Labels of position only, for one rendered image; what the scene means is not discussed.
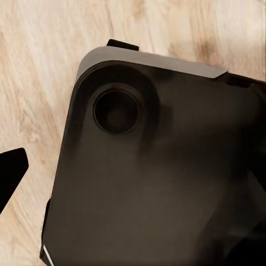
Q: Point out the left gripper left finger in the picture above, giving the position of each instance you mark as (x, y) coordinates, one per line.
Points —
(13, 165)

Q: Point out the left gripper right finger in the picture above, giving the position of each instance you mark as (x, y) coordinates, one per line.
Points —
(257, 164)

